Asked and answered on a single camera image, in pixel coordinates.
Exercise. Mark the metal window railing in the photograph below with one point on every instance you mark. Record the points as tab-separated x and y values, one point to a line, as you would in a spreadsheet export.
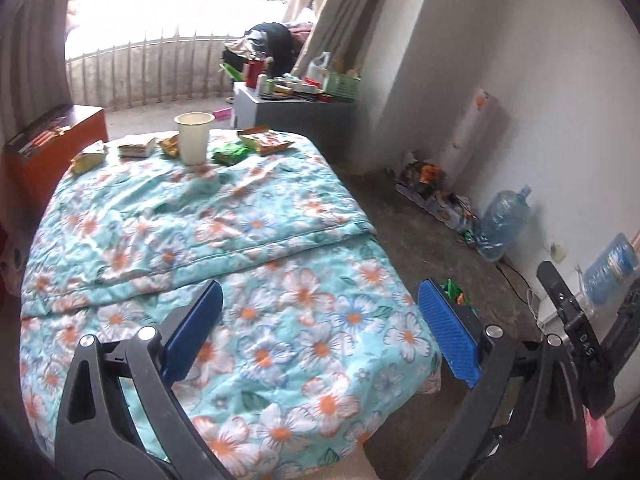
149	72

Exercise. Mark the orange black item on floor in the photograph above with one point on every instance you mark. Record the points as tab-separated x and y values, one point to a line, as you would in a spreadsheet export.
423	178

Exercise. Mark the white power strip board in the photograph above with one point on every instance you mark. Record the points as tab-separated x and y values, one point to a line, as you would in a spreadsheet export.
454	211

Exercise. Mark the grey bedside cabinet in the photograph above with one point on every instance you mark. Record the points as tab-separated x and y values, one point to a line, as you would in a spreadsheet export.
328	125

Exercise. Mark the yellow crumpled wrapper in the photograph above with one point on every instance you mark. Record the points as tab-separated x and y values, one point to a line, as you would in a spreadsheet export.
169	146

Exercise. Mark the green candy wrapper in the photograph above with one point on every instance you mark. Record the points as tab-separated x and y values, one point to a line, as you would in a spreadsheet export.
230	154

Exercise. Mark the left beige curtain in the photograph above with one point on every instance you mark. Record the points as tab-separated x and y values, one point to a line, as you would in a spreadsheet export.
33	68

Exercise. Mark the beige curtain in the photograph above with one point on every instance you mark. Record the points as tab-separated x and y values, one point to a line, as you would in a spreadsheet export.
340	29
33	68

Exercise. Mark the white paper cup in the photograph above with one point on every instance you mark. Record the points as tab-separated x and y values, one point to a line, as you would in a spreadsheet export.
193	136

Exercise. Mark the right beige curtain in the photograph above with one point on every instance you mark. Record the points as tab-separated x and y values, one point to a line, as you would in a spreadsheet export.
340	29

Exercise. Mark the white plastic jug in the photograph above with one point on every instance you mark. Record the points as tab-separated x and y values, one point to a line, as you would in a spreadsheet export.
318	68

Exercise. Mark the light green snack packet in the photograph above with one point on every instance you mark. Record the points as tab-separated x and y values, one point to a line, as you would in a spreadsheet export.
90	157

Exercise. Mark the large blue water bottle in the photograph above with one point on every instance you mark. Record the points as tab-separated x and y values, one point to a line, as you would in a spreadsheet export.
501	224

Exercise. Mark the floral teal quilt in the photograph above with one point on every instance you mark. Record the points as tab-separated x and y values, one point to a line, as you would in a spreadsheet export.
307	340

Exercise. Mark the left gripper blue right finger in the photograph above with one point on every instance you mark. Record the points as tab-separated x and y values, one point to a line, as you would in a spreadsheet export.
455	342

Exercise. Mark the blue plastic trash basket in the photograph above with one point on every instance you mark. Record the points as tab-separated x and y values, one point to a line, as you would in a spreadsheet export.
457	295

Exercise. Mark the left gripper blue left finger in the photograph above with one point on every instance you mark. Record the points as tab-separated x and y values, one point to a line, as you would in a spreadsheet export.
185	331

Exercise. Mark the orange wooden box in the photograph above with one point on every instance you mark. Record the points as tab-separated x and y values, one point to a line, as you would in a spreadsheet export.
38	156

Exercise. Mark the green plastic basket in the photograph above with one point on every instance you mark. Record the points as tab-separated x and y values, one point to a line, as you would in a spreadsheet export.
341	87

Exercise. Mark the brown snack packet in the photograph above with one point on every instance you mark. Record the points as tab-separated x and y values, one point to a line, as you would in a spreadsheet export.
264	141

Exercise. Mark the white wrapped snack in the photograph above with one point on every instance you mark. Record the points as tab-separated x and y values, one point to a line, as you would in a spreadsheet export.
136	146

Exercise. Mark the red cup on cabinet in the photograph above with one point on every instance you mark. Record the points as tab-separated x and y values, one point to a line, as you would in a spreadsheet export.
253	69

